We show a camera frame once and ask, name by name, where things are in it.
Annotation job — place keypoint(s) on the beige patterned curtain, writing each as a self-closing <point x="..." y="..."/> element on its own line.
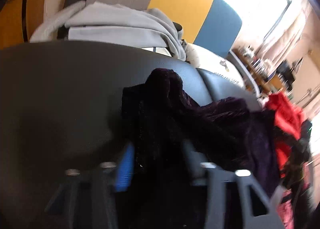
<point x="287" y="38"/>

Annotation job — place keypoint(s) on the cluttered wooden side table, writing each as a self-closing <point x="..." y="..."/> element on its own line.
<point x="255" y="61"/>

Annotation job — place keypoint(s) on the wooden desk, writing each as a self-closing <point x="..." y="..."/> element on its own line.
<point x="275" y="83"/>

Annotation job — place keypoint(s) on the white deer print pillow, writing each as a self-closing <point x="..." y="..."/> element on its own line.
<point x="207" y="56"/>

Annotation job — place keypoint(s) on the black monitor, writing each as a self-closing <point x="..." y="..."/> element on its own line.
<point x="285" y="71"/>

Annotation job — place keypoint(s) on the pink quilt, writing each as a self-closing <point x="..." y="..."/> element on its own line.
<point x="285" y="214"/>

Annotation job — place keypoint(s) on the red knit sweater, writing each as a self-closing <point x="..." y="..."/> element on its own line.
<point x="285" y="116"/>

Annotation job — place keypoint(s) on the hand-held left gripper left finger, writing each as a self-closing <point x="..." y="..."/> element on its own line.
<point x="125" y="169"/>

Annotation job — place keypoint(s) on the dark purple velvet garment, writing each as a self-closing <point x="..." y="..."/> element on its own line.
<point x="200" y="123"/>

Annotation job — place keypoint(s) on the grey garment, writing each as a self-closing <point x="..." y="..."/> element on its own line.
<point x="112" y="26"/>

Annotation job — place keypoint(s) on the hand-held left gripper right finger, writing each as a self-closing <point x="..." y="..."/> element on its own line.
<point x="217" y="181"/>

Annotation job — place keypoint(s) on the orange wooden wardrobe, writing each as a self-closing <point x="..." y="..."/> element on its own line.
<point x="12" y="23"/>

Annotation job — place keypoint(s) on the leopard print garment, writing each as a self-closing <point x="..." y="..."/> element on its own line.
<point x="297" y="158"/>

